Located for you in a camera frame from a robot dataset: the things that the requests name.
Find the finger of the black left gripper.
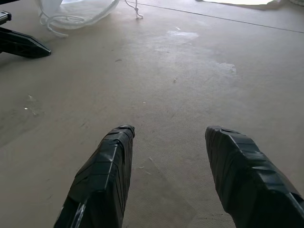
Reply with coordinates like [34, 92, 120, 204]
[0, 27, 52, 59]

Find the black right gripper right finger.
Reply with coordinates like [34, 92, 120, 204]
[205, 125, 304, 228]

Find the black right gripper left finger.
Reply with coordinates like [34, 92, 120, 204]
[53, 123, 135, 228]

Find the white cloth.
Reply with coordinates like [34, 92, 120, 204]
[195, 0, 304, 11]

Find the white looped drawstring cord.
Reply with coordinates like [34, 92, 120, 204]
[38, 11, 85, 38]

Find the white translucent drawstring bag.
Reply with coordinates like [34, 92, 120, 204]
[35, 0, 121, 31]

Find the knotted white rope end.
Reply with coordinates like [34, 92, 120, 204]
[124, 0, 144, 19]

